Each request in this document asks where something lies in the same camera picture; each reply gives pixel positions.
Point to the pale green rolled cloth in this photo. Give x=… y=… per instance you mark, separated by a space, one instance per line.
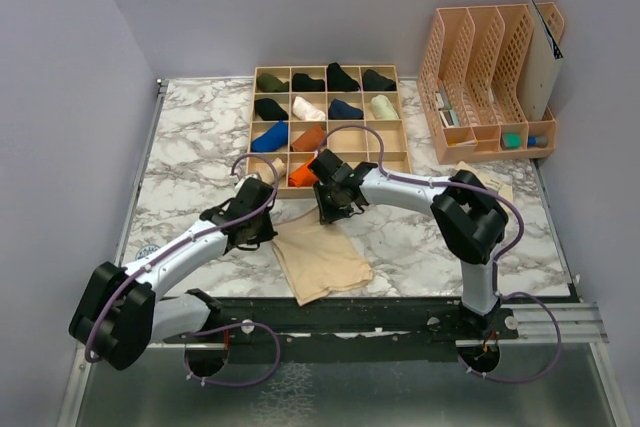
x=383 y=109

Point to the blue rolled cloth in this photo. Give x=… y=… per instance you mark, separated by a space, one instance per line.
x=273 y=139

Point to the brown rolled cloth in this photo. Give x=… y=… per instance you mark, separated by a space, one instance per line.
x=309 y=140

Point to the pink file organizer rack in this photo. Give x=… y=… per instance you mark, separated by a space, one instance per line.
x=476 y=54

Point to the orange rolled cloth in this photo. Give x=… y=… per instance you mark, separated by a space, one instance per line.
x=302 y=176

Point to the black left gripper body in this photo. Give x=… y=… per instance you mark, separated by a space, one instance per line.
x=262 y=228

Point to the white rolled cloth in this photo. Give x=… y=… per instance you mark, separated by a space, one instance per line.
x=305 y=111

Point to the blue grey cylinder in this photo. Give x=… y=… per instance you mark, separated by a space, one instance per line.
x=540 y=141

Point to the grey folder in rack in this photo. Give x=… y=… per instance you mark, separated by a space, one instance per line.
x=543 y=60

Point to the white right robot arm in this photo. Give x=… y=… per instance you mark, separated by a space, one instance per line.
x=470 y=218

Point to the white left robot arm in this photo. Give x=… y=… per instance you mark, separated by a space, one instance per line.
x=123 y=308

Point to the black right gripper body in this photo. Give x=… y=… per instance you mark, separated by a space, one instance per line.
x=331 y=205

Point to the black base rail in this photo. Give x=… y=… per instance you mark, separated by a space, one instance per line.
x=333 y=330

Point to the olive green rolled cloth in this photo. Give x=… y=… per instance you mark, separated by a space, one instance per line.
x=269 y=83

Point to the cream folded underwear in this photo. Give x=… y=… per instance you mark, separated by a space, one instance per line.
x=491 y=181

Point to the cards in rack slot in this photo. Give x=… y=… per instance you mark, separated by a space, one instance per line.
x=454 y=132

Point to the black rolled cloth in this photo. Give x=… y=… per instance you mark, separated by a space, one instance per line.
x=338 y=80
x=302 y=82
x=268 y=109

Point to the navy rolled cloth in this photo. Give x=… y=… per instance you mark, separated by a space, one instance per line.
x=340 y=110

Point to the beige rolled cloth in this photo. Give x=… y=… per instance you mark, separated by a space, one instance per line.
x=271 y=173

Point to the wooden compartment tray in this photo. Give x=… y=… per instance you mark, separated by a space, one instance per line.
x=354 y=141

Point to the black rolled cloth left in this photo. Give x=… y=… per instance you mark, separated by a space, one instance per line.
x=268 y=109

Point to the beige boxer underwear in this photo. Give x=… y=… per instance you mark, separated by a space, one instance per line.
x=317 y=259

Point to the dark green rolled cloth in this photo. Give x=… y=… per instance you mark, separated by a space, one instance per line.
x=372 y=81

